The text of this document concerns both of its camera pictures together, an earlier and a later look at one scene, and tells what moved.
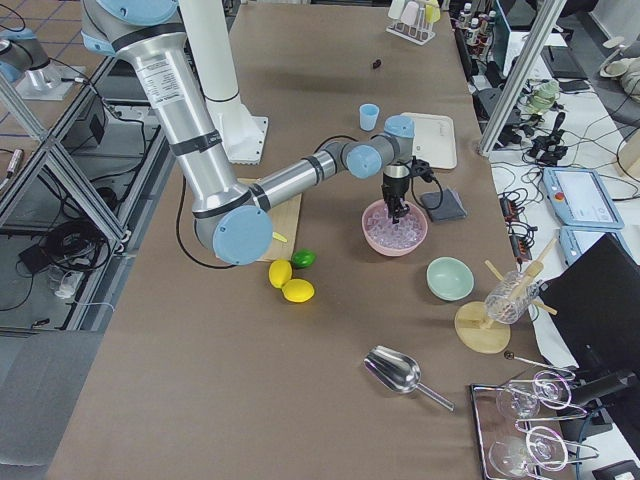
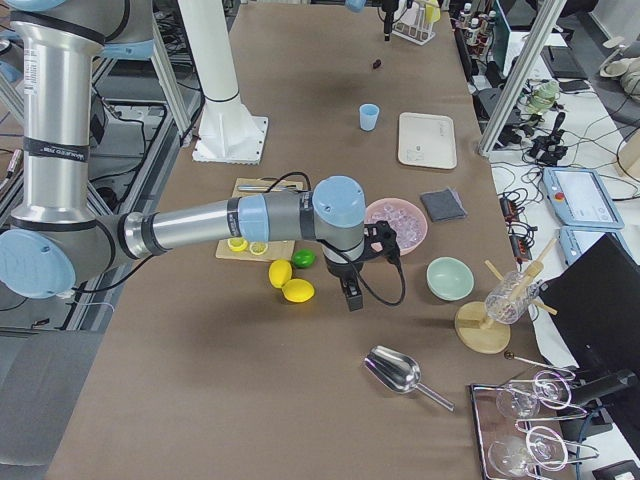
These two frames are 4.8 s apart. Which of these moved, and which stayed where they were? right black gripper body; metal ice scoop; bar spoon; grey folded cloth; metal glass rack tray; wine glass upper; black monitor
Moved: right black gripper body
Stayed: black monitor; metal glass rack tray; metal ice scoop; grey folded cloth; bar spoon; wine glass upper
